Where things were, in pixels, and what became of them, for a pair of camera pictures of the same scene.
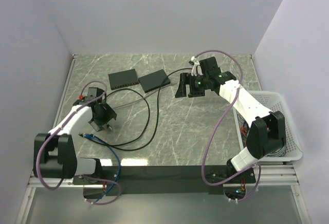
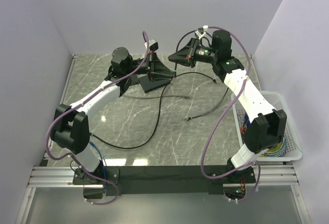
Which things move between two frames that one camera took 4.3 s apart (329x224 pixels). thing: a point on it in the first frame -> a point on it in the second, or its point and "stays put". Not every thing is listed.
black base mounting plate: x=212 y=179 stays put
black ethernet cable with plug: x=111 y=146 -> x=150 y=136
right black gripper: x=181 y=91 -> x=186 y=55
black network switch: x=153 y=80 stays put
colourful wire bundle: x=244 y=128 stays put
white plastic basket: x=275 y=101 stays put
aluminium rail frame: x=276 y=174 stays put
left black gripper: x=108 y=112 -> x=154 y=66
